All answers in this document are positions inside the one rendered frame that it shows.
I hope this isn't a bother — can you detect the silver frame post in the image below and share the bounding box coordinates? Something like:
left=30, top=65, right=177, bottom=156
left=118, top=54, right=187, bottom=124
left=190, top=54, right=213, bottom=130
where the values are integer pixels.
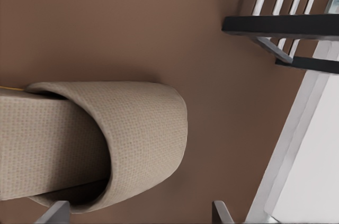
left=244, top=41, right=339, bottom=224

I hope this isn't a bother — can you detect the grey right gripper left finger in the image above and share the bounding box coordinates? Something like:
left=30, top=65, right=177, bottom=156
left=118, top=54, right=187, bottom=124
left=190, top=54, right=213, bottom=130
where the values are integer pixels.
left=33, top=200, right=70, bottom=224

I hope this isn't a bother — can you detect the beige woven slipper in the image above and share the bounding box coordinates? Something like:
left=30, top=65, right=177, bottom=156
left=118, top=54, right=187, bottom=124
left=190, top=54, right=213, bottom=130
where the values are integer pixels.
left=0, top=81, right=189, bottom=214

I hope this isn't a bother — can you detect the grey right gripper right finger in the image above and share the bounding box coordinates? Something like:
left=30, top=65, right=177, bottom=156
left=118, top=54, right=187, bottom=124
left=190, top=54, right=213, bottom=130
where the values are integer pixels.
left=212, top=200, right=235, bottom=224

